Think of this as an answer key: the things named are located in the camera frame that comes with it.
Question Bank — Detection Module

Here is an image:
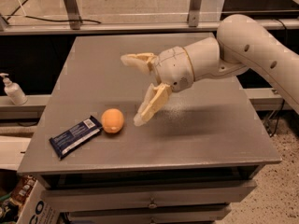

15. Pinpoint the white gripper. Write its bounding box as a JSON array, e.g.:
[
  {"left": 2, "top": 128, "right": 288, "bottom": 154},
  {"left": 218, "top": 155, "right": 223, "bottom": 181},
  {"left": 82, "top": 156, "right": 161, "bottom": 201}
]
[{"left": 121, "top": 47, "right": 194, "bottom": 126}]

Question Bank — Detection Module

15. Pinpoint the orange ball fruit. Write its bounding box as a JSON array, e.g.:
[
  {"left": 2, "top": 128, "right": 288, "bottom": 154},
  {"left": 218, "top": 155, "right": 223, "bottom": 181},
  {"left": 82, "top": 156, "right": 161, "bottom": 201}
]
[{"left": 101, "top": 108, "right": 124, "bottom": 133}]

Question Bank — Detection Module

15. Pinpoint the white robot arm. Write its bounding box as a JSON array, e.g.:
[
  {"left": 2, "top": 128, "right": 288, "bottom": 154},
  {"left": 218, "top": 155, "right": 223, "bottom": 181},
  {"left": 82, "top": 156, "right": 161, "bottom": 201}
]
[{"left": 121, "top": 14, "right": 299, "bottom": 126}]

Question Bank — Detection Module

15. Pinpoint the blue rxbar blueberry wrapper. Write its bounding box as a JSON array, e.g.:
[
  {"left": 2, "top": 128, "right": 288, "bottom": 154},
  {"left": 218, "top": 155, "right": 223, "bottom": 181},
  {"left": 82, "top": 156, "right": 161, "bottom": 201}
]
[{"left": 50, "top": 116, "right": 103, "bottom": 160}]

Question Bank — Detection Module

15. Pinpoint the grey drawer cabinet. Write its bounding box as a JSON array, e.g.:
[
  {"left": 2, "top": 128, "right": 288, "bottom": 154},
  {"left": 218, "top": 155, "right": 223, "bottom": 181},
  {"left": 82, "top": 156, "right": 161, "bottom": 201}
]
[{"left": 19, "top": 34, "right": 280, "bottom": 224}]

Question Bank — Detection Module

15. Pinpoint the upper drawer knob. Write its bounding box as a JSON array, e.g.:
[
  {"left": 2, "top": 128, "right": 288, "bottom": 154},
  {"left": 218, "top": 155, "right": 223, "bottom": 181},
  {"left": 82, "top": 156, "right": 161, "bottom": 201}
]
[{"left": 148, "top": 200, "right": 157, "bottom": 209}]

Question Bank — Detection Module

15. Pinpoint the white pump lotion bottle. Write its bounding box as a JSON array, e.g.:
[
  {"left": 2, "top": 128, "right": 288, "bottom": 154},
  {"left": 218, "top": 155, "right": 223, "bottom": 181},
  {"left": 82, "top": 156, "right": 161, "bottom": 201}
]
[{"left": 0, "top": 73, "right": 27, "bottom": 105}]

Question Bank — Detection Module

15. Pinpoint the white cardboard box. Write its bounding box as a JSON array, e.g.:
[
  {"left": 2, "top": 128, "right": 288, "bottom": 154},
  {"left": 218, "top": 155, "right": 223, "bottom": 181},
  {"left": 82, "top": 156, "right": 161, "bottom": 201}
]
[{"left": 17, "top": 181, "right": 60, "bottom": 224}]

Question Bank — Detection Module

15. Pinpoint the snack bag in box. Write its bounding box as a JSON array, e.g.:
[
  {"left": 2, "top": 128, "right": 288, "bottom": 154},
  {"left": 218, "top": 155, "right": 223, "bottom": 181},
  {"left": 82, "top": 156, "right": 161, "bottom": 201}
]
[{"left": 9, "top": 175, "right": 36, "bottom": 206}]

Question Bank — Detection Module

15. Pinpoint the right metal frame post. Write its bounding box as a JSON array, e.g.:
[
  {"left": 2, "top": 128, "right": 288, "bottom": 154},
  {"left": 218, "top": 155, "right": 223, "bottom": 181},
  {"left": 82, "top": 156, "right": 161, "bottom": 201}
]
[{"left": 187, "top": 0, "right": 202, "bottom": 27}]

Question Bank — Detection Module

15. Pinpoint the metal frame post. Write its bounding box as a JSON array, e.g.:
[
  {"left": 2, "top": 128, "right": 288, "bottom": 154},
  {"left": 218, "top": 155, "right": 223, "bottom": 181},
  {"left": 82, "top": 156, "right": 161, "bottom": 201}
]
[
  {"left": 64, "top": 0, "right": 82, "bottom": 30},
  {"left": 187, "top": 0, "right": 202, "bottom": 27}
]

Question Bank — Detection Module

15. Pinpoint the left metal frame post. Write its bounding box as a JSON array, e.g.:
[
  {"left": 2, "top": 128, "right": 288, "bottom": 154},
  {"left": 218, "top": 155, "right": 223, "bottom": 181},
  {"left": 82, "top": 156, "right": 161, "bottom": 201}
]
[{"left": 64, "top": 0, "right": 82, "bottom": 30}]

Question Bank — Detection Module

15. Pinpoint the horizontal metal frame rail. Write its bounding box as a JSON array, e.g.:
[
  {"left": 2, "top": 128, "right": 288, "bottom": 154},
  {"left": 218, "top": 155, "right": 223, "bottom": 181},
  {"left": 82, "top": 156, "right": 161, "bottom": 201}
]
[{"left": 0, "top": 18, "right": 299, "bottom": 36}]

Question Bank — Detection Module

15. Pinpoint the black cable at right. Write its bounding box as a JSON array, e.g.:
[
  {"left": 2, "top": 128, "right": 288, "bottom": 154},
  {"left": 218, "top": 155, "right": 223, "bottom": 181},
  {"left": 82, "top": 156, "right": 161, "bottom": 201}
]
[{"left": 267, "top": 17, "right": 289, "bottom": 138}]

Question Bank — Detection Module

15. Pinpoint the black cable on floor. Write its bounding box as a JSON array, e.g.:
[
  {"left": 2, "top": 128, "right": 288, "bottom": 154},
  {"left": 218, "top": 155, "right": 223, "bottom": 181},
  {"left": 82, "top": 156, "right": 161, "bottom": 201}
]
[{"left": 5, "top": 0, "right": 103, "bottom": 25}]

